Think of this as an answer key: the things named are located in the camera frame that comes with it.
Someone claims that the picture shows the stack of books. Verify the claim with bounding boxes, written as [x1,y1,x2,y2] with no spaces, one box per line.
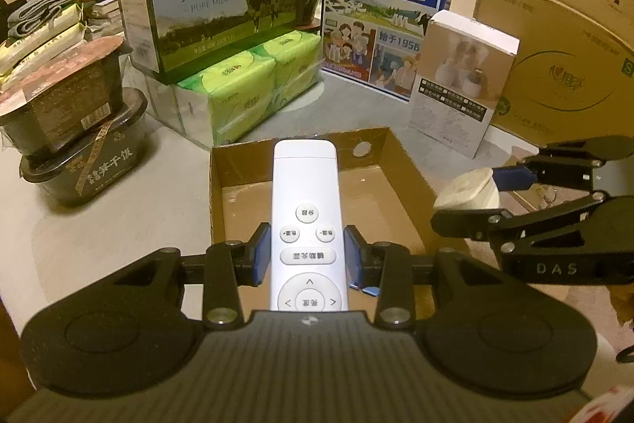
[86,0,122,27]

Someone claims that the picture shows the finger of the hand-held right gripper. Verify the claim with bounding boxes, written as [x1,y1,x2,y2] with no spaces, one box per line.
[430,192,612,255]
[495,140,607,193]

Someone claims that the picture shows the dark instant rice bowl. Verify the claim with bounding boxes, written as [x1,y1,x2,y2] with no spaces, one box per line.
[20,88,149,207]
[0,37,124,161]

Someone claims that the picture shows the red white package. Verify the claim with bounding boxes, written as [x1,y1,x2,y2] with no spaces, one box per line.
[575,383,634,423]

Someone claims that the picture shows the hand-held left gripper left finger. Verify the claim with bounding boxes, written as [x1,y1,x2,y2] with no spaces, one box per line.
[114,223,272,331]

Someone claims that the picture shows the cream plug adapter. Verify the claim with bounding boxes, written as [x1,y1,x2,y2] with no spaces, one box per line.
[435,168,501,211]

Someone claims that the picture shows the white remote control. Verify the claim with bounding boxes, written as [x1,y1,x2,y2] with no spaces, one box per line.
[270,138,350,312]

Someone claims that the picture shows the stack of cream packets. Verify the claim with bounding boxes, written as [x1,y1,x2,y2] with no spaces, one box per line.
[0,3,91,83]

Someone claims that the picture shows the folded grey cloth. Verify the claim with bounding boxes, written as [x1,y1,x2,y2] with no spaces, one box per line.
[7,0,80,38]

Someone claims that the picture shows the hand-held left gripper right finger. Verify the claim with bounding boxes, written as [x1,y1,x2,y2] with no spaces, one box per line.
[343,225,501,331]

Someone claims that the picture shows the large brown cardboard box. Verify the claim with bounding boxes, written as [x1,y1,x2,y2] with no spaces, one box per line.
[473,0,634,146]

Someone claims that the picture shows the green tissue pack bundle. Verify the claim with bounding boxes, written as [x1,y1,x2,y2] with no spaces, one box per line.
[146,29,323,151]

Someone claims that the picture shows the blue milk carton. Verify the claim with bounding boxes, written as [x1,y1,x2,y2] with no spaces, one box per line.
[319,0,459,101]

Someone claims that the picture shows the white humidifier box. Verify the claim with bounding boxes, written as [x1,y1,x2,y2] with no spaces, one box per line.
[407,10,520,159]

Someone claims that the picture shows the shallow cardboard tray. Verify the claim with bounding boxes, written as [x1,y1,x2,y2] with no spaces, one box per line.
[208,126,471,320]

